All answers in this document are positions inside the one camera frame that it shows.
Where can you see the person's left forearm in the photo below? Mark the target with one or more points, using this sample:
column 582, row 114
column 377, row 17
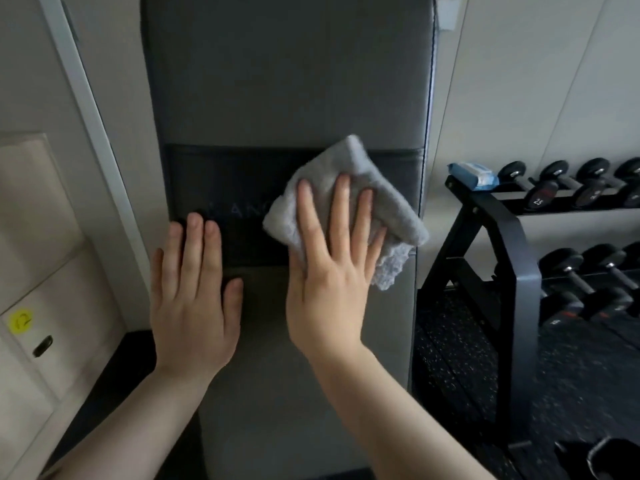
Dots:
column 135, row 429

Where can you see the white door frame strip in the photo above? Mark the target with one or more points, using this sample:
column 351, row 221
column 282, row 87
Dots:
column 90, row 119

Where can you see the person's right hand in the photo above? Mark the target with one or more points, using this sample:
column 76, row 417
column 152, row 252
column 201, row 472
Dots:
column 330, row 304

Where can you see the person's left hand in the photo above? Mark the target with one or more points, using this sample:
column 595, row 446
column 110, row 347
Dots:
column 195, row 319

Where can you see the person's right forearm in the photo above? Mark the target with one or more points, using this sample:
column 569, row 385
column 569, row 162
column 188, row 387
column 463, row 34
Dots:
column 400, row 429

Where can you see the grey backrest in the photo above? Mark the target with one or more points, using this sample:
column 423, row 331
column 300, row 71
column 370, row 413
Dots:
column 275, row 69

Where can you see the beige locker cabinet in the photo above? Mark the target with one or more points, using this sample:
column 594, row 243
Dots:
column 50, row 219

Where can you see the white wall switch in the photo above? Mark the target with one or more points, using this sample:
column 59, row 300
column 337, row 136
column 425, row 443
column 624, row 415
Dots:
column 450, row 14

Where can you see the blue wet wipes pack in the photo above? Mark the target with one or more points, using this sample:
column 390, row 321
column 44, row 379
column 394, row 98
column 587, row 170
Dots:
column 472, row 173

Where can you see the grey microfibre cloth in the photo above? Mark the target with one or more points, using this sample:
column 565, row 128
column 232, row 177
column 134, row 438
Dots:
column 350, row 159

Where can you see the black dumbbell rack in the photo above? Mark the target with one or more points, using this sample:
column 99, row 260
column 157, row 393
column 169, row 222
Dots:
column 520, row 274

